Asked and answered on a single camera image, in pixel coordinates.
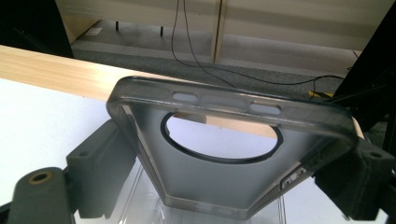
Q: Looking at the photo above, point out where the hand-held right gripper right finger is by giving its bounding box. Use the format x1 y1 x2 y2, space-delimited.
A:
312 136 396 222

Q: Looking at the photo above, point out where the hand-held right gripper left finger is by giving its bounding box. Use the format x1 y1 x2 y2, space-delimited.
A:
65 119 138 219

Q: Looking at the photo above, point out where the clear plastic storage bin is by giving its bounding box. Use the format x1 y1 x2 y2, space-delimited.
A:
73 157 314 224

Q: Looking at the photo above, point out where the black curtain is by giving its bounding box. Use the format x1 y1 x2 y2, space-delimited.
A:
0 0 75 60
330 0 396 157

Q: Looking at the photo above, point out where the beige office desk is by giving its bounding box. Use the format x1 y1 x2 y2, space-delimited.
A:
55 0 396 63

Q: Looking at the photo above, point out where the long black power cable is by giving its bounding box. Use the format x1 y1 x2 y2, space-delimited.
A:
170 0 346 87

